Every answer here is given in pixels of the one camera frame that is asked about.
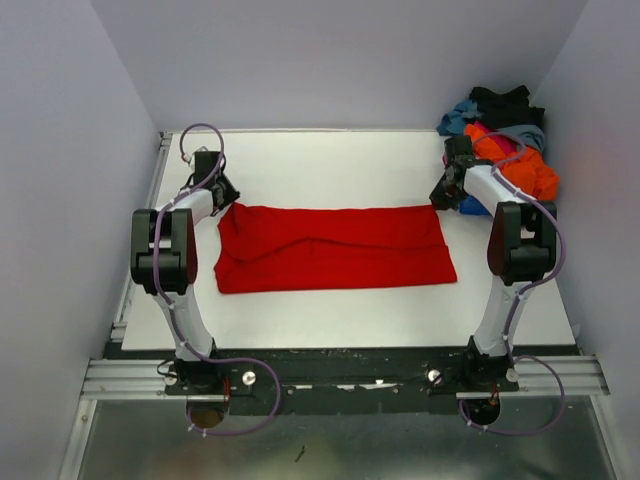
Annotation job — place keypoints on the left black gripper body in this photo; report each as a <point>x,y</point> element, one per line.
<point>227,191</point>

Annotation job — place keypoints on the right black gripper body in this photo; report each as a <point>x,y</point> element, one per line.
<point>445,196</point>

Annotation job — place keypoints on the red t shirt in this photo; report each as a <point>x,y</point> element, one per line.
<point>267,249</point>

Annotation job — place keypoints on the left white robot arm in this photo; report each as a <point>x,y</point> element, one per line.
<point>164,262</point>

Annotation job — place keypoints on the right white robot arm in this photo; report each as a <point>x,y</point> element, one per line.
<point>521,252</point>

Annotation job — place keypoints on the blue grey t shirt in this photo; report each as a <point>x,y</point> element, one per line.
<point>468,111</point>

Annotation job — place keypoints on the pink t shirt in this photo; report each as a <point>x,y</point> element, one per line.
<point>495,146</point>

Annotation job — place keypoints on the blue plastic bin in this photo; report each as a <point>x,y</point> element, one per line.
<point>471,206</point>

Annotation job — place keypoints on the black t shirt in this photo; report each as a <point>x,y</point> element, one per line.
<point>508,109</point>

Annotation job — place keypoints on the orange t shirt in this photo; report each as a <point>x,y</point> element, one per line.
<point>529,172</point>

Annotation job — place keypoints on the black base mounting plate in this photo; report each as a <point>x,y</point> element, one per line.
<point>339,381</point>

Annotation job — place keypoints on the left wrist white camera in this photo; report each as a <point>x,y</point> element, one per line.
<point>189,158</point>

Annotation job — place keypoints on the left aluminium side rail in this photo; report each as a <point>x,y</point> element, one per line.
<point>139,250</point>

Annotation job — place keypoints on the aluminium frame rail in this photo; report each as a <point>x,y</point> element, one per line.
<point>138,380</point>

